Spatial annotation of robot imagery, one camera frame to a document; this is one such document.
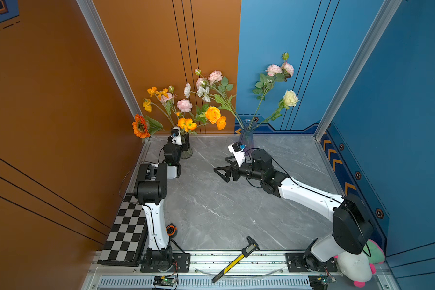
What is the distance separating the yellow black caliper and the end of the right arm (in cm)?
32

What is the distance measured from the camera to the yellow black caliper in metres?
0.72

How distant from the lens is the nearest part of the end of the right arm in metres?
0.68
